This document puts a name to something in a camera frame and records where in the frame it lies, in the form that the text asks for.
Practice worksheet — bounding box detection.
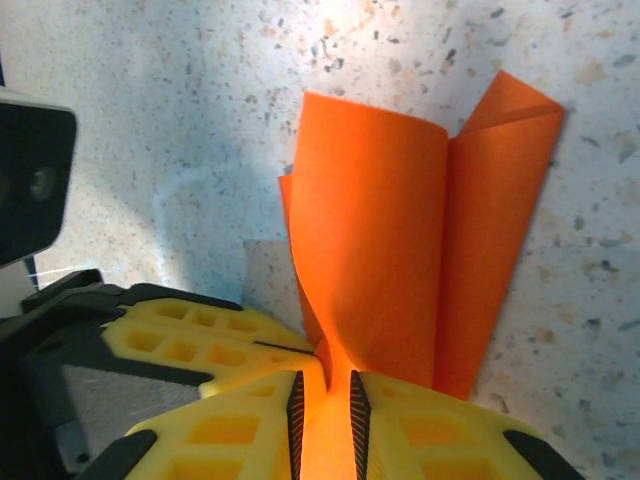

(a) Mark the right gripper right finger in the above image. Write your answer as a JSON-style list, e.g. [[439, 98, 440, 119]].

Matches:
[[348, 369, 585, 480]]

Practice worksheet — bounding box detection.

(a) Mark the orange square paper sheet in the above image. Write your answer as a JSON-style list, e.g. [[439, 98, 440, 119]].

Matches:
[[277, 69, 567, 480]]

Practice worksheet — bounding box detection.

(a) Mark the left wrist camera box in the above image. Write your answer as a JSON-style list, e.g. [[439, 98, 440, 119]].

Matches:
[[0, 87, 80, 274]]

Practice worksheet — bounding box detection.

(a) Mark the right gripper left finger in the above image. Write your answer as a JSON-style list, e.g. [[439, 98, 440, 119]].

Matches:
[[86, 369, 306, 480]]

